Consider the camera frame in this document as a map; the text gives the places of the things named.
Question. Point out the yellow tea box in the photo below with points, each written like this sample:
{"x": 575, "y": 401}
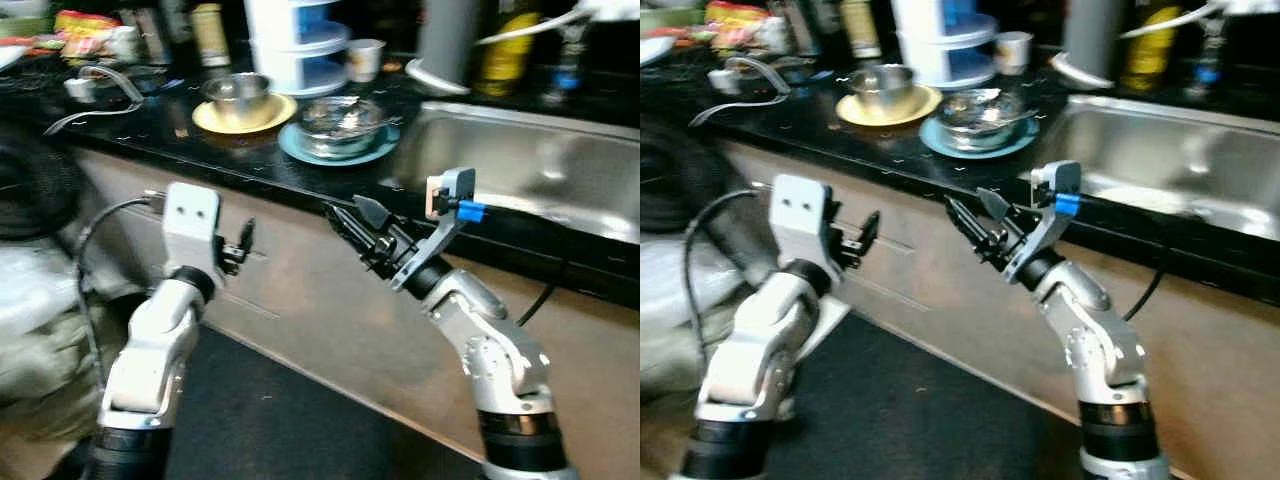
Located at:
{"x": 210, "y": 35}
{"x": 860, "y": 28}

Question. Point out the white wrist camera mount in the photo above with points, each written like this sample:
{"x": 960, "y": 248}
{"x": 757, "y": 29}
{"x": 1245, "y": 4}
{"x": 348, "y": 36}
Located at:
{"x": 800, "y": 225}
{"x": 1050, "y": 215}
{"x": 440, "y": 230}
{"x": 190, "y": 225}

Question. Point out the white faucet filter attachment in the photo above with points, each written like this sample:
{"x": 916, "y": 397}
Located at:
{"x": 1250, "y": 5}
{"x": 605, "y": 8}

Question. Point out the pale yellow plate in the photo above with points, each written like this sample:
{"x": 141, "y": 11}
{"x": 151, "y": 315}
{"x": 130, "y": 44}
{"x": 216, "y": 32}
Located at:
{"x": 215, "y": 122}
{"x": 855, "y": 112}

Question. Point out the small steel pot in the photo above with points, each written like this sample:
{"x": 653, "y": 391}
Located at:
{"x": 883, "y": 88}
{"x": 238, "y": 95}

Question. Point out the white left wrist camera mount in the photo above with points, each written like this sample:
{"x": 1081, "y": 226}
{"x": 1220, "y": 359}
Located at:
{"x": 190, "y": 225}
{"x": 800, "y": 225}

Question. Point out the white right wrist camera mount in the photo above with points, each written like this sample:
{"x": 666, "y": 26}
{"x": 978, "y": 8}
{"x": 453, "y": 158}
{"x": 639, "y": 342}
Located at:
{"x": 440, "y": 230}
{"x": 1050, "y": 215}

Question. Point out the clear plastic rubbish bag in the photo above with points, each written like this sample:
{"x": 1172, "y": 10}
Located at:
{"x": 670, "y": 310}
{"x": 40, "y": 320}

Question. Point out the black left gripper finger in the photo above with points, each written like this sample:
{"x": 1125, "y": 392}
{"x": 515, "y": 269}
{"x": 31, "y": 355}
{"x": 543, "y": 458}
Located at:
{"x": 247, "y": 235}
{"x": 870, "y": 228}

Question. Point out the white blue tiered rack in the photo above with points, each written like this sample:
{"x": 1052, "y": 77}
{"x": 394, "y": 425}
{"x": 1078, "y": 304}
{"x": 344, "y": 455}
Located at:
{"x": 945, "y": 45}
{"x": 300, "y": 50}

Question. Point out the white printed mug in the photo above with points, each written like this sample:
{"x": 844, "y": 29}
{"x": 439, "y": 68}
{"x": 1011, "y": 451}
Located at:
{"x": 364, "y": 60}
{"x": 1012, "y": 52}

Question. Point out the grey water filter cylinder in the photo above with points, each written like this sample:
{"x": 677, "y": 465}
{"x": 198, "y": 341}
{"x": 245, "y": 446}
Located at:
{"x": 445, "y": 40}
{"x": 1090, "y": 35}

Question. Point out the white power adapter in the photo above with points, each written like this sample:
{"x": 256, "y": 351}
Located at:
{"x": 80, "y": 90}
{"x": 722, "y": 80}

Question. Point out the light blue plate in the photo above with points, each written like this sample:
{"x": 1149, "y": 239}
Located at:
{"x": 295, "y": 150}
{"x": 935, "y": 140}

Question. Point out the yellow red snack bag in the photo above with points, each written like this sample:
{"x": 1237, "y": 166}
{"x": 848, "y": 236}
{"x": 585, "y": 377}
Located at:
{"x": 735, "y": 20}
{"x": 85, "y": 28}

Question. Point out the steel faucet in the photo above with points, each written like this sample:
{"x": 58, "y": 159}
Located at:
{"x": 568, "y": 65}
{"x": 1208, "y": 60}

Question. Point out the stainless steel sink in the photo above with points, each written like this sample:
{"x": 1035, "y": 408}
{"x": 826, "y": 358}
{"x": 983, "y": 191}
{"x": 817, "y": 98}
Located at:
{"x": 540, "y": 170}
{"x": 1180, "y": 160}

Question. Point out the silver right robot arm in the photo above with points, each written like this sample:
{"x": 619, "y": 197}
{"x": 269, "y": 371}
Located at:
{"x": 490, "y": 350}
{"x": 1100, "y": 350}

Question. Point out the wide steel bowl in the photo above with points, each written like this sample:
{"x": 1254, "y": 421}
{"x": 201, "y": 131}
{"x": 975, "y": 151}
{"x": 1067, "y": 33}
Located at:
{"x": 975, "y": 115}
{"x": 340, "y": 125}

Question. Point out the black floor mat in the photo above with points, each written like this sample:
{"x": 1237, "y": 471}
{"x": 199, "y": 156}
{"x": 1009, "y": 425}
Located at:
{"x": 950, "y": 420}
{"x": 300, "y": 420}

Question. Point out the yellow oil bottle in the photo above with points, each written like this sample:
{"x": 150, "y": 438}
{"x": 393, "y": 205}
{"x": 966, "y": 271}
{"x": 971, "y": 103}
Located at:
{"x": 1150, "y": 50}
{"x": 505, "y": 60}

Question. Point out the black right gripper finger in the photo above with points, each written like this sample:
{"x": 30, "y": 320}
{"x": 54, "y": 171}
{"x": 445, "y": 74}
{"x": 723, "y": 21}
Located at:
{"x": 350, "y": 235}
{"x": 372, "y": 212}
{"x": 994, "y": 204}
{"x": 970, "y": 226}

